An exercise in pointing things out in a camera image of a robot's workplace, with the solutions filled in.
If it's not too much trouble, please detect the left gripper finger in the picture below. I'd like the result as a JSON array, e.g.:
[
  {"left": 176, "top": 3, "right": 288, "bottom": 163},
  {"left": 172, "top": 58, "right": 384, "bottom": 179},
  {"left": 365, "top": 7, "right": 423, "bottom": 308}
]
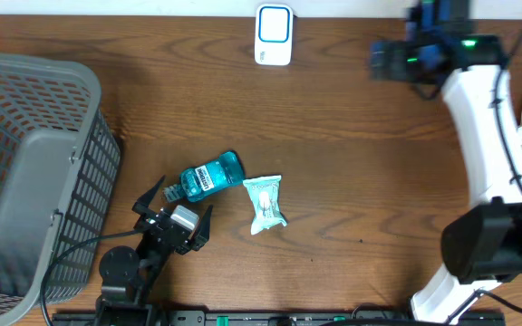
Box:
[
  {"left": 132, "top": 176, "right": 165, "bottom": 216},
  {"left": 191, "top": 205, "right": 213, "bottom": 252}
]

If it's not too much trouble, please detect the blue mouthwash bottle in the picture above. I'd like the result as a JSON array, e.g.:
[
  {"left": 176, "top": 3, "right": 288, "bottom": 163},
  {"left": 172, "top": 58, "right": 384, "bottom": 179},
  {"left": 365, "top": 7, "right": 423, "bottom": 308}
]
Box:
[{"left": 163, "top": 151, "right": 245, "bottom": 203}]

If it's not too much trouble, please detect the green wet wipes pack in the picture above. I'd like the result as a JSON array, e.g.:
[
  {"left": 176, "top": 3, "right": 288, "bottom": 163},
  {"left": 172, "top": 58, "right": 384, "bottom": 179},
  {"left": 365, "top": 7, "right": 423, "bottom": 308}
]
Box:
[{"left": 243, "top": 175, "right": 287, "bottom": 235}]

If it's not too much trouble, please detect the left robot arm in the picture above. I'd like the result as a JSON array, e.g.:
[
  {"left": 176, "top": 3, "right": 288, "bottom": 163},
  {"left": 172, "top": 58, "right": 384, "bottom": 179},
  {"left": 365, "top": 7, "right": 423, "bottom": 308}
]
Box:
[{"left": 92, "top": 180, "right": 213, "bottom": 326}]

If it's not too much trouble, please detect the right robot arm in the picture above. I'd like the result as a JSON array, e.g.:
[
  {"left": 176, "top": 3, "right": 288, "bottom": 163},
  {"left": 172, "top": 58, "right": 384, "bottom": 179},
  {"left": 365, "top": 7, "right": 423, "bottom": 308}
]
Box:
[{"left": 371, "top": 0, "right": 522, "bottom": 325}]

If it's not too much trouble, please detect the white barcode scanner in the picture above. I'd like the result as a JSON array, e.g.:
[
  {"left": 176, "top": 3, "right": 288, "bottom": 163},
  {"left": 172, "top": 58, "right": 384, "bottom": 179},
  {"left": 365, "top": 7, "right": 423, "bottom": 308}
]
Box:
[{"left": 254, "top": 4, "right": 294, "bottom": 66}]

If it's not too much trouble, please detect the grey plastic shopping basket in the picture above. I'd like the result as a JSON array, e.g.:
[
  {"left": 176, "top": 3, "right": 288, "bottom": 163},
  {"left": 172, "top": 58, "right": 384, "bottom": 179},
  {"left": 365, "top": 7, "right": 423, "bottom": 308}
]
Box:
[{"left": 0, "top": 53, "right": 121, "bottom": 325}]

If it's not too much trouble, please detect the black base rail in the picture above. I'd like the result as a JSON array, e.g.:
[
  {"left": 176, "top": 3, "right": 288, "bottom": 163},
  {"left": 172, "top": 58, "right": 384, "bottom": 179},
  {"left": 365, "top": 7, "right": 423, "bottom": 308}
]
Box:
[{"left": 52, "top": 309, "right": 507, "bottom": 326}]

